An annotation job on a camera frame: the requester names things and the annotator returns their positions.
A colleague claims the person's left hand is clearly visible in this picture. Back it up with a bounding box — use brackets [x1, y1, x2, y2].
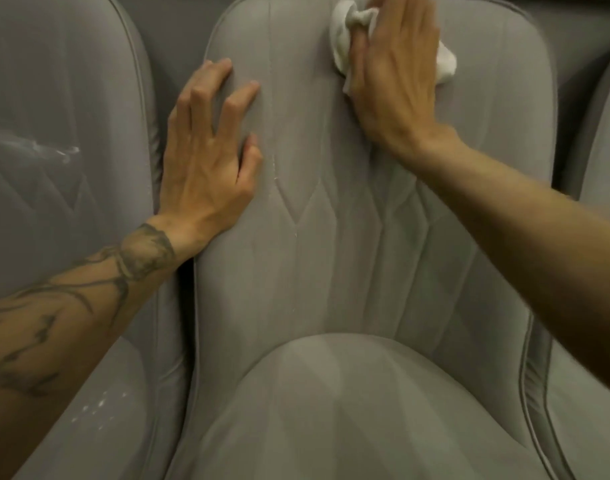
[152, 58, 263, 261]

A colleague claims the person's right hand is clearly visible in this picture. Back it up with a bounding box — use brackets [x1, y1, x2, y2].
[347, 0, 466, 163]

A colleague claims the white cleaning cloth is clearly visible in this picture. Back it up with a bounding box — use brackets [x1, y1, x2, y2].
[328, 0, 458, 95]

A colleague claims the grey padded chair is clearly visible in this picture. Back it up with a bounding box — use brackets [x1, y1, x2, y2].
[520, 44, 610, 480]
[0, 0, 191, 480]
[167, 0, 561, 480]

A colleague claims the person's left forearm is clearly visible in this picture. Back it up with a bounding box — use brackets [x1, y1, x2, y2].
[0, 219, 195, 480]

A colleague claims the person's right forearm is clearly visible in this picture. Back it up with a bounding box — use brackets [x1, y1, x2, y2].
[420, 133, 610, 395]

